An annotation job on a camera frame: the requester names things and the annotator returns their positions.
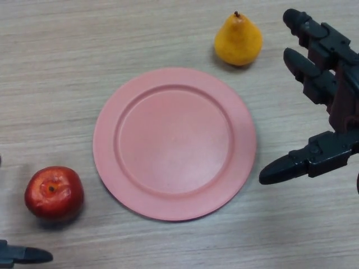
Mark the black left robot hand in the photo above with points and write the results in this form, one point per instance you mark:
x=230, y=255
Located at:
x=16, y=255

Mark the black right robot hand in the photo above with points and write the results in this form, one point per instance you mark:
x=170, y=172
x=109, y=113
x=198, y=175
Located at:
x=336, y=84

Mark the red apple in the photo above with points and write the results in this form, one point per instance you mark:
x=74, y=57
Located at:
x=54, y=192

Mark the pink round plate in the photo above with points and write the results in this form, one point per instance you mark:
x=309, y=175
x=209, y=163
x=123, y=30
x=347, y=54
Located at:
x=174, y=143

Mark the yellow pear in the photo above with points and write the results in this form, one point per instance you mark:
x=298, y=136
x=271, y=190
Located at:
x=238, y=42

